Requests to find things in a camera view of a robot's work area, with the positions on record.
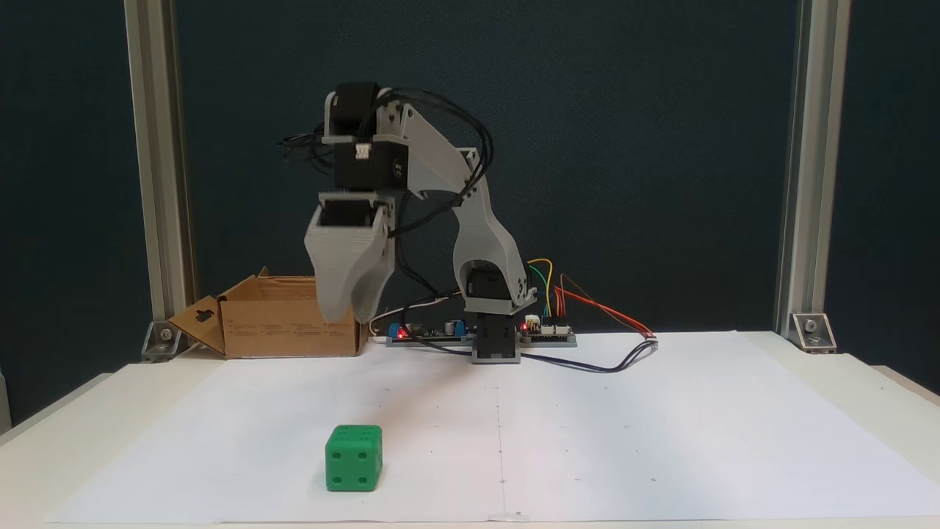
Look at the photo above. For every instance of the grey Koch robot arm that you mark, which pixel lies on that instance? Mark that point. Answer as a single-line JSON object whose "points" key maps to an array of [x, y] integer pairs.
{"points": [[485, 228]]}

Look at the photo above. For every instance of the white paper sheet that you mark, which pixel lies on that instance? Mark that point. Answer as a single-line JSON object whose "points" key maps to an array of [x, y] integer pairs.
{"points": [[661, 441]]}

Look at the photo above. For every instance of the blue circuit board red LED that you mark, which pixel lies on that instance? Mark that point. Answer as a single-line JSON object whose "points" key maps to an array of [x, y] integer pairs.
{"points": [[426, 332]]}

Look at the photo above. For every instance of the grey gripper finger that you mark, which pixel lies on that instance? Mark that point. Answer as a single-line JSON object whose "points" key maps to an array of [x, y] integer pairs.
{"points": [[341, 272], [385, 257]]}

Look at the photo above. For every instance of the aluminium frame post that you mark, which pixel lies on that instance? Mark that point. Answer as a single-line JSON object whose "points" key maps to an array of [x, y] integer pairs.
{"points": [[158, 184], [811, 184]]}

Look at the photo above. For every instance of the metal corner bracket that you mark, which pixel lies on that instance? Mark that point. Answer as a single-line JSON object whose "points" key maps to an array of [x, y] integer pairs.
{"points": [[811, 330], [163, 339]]}

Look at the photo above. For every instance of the brown cardboard box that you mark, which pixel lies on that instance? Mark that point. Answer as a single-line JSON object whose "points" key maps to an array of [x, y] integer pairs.
{"points": [[279, 330]]}

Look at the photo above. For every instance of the green dice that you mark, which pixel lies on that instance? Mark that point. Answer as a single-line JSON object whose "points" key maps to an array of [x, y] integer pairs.
{"points": [[354, 459]]}

